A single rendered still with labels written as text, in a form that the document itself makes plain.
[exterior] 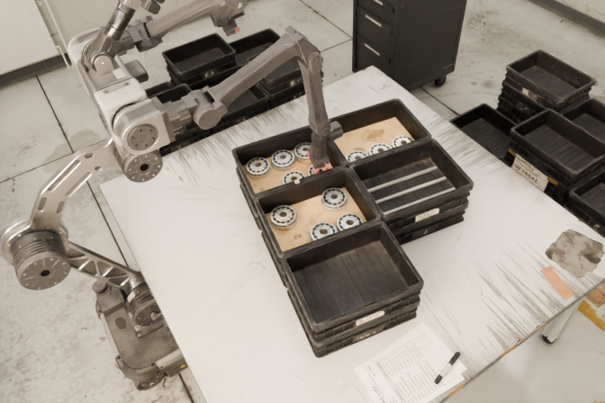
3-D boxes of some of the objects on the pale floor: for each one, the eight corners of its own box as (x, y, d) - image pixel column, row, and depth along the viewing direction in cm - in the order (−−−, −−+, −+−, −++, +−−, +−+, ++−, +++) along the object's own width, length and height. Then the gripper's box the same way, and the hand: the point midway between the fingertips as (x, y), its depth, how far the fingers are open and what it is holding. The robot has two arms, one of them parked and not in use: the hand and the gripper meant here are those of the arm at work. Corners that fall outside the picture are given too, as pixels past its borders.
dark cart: (388, 116, 372) (398, -3, 307) (351, 85, 399) (353, -30, 334) (451, 85, 392) (473, -32, 327) (411, 58, 419) (424, -55, 354)
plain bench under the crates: (287, 567, 196) (268, 529, 146) (139, 269, 293) (97, 184, 242) (573, 342, 250) (631, 258, 199) (368, 154, 347) (373, 65, 296)
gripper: (306, 137, 210) (306, 165, 221) (314, 154, 202) (314, 182, 213) (322, 133, 211) (321, 161, 222) (330, 150, 204) (329, 178, 215)
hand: (318, 170), depth 217 cm, fingers open, 6 cm apart
